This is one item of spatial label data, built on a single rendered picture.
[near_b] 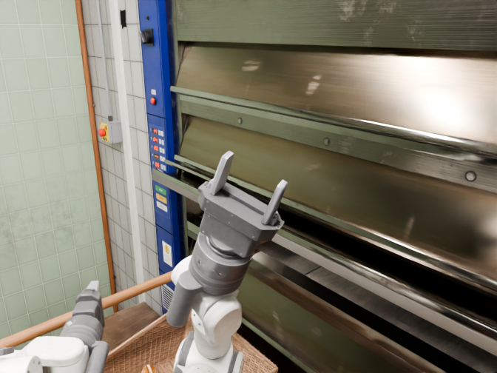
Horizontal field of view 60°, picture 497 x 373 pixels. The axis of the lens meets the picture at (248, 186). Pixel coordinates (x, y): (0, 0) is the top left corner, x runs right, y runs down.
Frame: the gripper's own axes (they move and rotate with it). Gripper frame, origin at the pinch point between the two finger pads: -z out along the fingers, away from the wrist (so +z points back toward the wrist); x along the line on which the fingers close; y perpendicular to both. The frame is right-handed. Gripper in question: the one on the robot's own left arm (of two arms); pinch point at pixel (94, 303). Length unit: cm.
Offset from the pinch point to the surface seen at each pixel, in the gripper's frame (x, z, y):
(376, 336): 11, 6, 72
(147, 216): 20, -100, 1
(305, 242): -16, 3, 53
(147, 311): 69, -94, -3
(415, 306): -13, 28, 69
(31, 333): 7.8, 0.2, -16.5
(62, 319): 7.5, -4.5, -10.1
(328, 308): 12, -7, 63
